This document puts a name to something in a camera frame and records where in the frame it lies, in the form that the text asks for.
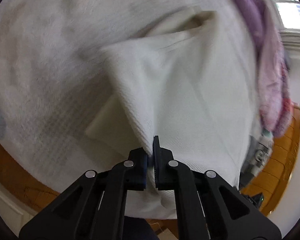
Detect grey checkered sweater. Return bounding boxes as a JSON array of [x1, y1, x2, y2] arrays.
[[241, 135, 274, 180]]

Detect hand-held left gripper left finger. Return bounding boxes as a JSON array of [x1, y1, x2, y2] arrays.
[[19, 148, 149, 240]]

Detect white snap-button jacket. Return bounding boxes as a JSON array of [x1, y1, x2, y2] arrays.
[[85, 5, 263, 219]]

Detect white framed window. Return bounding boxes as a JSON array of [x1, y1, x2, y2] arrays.
[[261, 0, 300, 34]]

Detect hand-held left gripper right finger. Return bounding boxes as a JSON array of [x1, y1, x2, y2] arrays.
[[153, 135, 282, 240]]

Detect purple floral quilt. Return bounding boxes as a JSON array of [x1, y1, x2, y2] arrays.
[[220, 0, 294, 138]]

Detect person's dark trousers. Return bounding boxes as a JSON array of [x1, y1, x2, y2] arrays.
[[122, 216, 163, 240]]

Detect wooden bed headboard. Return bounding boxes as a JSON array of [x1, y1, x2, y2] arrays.
[[240, 105, 300, 217]]

